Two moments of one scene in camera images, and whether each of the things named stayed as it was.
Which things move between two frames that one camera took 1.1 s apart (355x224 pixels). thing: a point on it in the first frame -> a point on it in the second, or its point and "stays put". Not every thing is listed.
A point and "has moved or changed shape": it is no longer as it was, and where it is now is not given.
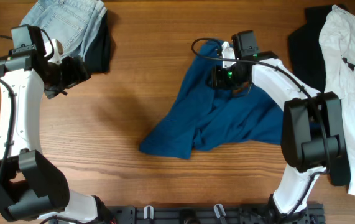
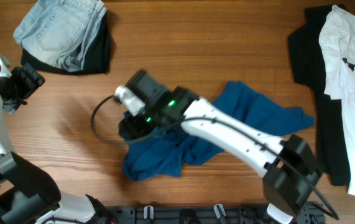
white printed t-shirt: (350, 75) stays put
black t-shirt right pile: (309, 64) stays put
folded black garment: (97, 54) stays put
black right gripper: (219, 79) -> (130, 128)
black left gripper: (78, 74) -> (32, 82)
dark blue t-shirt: (199, 117) has moved or changed shape
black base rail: (311, 214) stays put
